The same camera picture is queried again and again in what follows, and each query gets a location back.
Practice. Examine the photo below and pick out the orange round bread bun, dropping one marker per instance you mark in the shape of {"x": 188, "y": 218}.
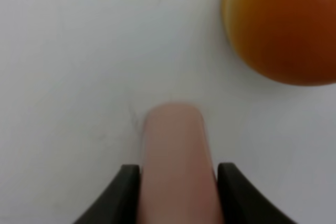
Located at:
{"x": 289, "y": 41}

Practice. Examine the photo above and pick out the pink squeeze bottle white cap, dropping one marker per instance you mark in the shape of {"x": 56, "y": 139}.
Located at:
{"x": 178, "y": 183}

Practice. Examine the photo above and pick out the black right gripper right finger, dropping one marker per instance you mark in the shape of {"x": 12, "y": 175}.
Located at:
{"x": 242, "y": 202}

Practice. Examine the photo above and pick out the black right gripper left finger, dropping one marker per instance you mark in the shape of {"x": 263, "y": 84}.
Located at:
{"x": 119, "y": 202}

